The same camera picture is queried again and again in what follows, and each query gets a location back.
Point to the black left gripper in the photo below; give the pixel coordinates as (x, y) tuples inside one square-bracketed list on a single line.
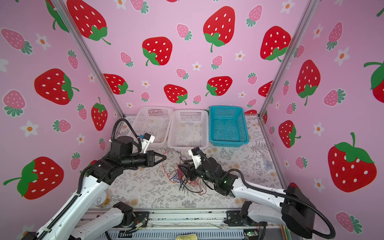
[(150, 156)]

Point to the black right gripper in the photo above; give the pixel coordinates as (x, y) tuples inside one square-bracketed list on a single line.
[(189, 168)]

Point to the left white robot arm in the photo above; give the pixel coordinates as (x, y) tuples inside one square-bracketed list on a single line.
[(126, 153)]

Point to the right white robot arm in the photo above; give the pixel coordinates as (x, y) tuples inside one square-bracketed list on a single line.
[(294, 209)]

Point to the left white plastic basket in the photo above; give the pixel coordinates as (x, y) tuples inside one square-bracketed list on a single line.
[(155, 121)]

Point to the white plastic basket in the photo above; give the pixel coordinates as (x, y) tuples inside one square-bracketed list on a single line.
[(188, 129), (155, 121)]

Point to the middle white plastic basket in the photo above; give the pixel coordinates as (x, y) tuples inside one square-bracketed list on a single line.
[(188, 129)]

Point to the teal plastic basket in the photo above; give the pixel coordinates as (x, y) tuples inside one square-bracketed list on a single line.
[(228, 127)]

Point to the gold foil object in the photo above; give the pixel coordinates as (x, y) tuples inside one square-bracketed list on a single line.
[(187, 237)]

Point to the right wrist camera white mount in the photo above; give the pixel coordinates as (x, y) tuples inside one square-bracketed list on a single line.
[(196, 155)]

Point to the aluminium front rail base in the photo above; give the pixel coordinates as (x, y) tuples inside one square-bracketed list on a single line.
[(168, 224)]

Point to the aluminium corner post left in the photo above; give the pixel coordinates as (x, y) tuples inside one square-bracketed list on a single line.
[(78, 38)]

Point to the aluminium corner post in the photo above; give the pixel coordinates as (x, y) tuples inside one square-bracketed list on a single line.
[(78, 38), (300, 30)]

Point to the aluminium corner post right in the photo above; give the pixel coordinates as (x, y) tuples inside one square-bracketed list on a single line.
[(300, 30)]

